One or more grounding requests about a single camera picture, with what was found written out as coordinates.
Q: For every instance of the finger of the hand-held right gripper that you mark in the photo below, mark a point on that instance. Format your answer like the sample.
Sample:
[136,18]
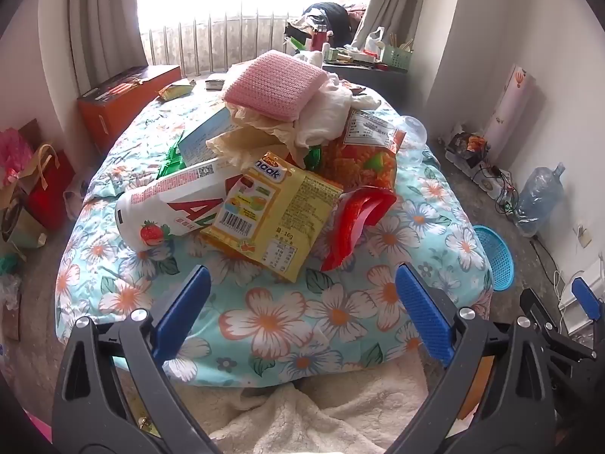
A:
[586,300]
[543,314]

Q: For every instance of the red snack packet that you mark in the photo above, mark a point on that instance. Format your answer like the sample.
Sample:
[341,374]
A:
[349,227]

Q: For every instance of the light blue cardboard box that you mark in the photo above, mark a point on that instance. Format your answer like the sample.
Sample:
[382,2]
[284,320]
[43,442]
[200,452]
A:
[203,137]

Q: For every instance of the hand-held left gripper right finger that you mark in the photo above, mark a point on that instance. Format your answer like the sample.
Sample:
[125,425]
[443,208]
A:
[423,314]

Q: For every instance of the green foil packet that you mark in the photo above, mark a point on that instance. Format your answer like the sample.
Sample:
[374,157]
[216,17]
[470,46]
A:
[170,163]

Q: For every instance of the white fleece blanket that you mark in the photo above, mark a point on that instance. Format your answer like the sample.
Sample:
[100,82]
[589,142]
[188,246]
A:
[302,416]

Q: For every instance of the black orange bag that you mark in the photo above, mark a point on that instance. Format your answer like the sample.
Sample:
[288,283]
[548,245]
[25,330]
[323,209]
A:
[468,144]

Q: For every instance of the pile of small boxes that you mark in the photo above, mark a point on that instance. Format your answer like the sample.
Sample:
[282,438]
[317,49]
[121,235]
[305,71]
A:
[354,56]

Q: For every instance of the grey curtain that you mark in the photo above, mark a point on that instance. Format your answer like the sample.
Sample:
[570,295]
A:
[104,19]
[392,0]

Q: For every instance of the green plastic basket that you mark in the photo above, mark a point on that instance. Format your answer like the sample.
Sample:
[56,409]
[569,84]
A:
[396,56]

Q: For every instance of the yellow snack packet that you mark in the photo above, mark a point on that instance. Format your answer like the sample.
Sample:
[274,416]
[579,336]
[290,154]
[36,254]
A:
[279,208]

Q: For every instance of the bundle of wooden sticks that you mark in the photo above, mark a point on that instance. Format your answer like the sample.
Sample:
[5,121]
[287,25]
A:
[401,41]

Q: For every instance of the floral blanket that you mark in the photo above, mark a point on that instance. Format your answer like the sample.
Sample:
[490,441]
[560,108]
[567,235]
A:
[283,321]

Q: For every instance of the wall socket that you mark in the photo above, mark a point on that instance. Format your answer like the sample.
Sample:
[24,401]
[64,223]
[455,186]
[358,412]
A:
[582,235]

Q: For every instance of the clear blue water jug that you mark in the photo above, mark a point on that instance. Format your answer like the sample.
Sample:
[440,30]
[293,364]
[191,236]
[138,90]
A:
[539,198]

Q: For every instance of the blue plastic basket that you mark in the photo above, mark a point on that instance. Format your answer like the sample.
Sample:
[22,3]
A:
[496,260]

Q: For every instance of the clear plastic cup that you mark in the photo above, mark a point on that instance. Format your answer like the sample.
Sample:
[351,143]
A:
[413,135]

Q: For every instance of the black clothing pile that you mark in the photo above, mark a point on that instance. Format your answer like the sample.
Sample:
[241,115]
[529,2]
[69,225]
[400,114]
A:
[331,21]

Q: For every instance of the pink knitted cloth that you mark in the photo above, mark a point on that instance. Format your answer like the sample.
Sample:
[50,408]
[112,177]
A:
[274,83]

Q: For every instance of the pink gift bag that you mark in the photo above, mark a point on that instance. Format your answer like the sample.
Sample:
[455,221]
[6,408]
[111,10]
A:
[14,153]

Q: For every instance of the white plastic bag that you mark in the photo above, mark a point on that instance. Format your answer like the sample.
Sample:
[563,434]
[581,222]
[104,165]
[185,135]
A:
[374,40]

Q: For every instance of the beige paper bag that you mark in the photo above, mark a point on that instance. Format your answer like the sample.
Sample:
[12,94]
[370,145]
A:
[21,229]

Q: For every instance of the white crumpled cloth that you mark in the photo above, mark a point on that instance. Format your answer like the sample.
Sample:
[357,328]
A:
[326,113]

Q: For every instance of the pink floral panel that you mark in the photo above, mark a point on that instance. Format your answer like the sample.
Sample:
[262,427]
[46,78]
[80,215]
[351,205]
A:
[513,104]

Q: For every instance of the orange cardboard box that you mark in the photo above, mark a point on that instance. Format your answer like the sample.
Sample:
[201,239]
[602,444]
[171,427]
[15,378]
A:
[123,104]

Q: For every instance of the gold foil snack packet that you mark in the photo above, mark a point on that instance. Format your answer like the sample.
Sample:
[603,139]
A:
[175,91]

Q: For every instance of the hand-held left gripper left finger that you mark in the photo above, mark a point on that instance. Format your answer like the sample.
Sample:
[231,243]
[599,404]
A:
[182,314]

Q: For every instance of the white milk bottle red cap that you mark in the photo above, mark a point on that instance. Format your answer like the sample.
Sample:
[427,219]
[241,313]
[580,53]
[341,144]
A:
[156,198]

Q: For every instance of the orange snack bag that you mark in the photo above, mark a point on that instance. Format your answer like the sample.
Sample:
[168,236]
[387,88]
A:
[359,161]

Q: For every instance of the dark desk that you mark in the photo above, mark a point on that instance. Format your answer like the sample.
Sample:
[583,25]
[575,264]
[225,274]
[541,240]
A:
[364,78]

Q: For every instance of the red gift bag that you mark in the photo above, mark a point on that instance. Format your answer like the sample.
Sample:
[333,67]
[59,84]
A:
[49,189]

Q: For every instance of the metal window railing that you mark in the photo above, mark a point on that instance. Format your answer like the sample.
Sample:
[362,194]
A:
[217,42]

